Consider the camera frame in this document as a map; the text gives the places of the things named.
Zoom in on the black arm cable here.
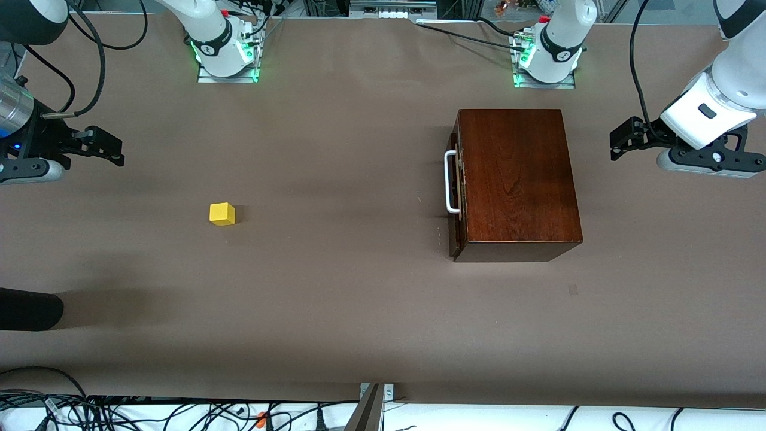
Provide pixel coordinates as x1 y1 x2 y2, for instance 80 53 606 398
37 0 107 118
628 0 677 144

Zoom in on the dark wooden drawer cabinet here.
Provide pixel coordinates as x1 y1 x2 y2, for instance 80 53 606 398
450 108 583 263

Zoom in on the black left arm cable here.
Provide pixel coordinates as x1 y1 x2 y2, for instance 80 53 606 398
628 0 677 144

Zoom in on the brown paper table cover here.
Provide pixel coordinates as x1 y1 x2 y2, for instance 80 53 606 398
0 12 766 403

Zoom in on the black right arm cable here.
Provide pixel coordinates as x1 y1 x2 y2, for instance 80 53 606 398
37 0 107 118

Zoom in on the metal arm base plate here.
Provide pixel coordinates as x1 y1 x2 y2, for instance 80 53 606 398
197 59 260 84
513 69 577 90

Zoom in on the grey metal bar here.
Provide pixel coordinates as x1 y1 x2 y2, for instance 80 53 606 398
344 383 385 431

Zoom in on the wooden drawer with white handle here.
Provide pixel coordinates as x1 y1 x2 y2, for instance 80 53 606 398
444 132 466 259

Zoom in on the black looped cable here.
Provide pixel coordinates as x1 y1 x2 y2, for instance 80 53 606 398
0 366 89 400

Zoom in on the black rounded cylinder object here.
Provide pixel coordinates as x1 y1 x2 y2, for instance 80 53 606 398
0 287 65 332

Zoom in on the white power strip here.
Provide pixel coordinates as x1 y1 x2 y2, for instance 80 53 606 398
350 0 437 20

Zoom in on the long black table cable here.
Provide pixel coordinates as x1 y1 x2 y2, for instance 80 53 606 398
416 24 526 53

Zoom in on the yellow cube block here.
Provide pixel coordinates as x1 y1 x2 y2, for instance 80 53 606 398
209 202 236 227

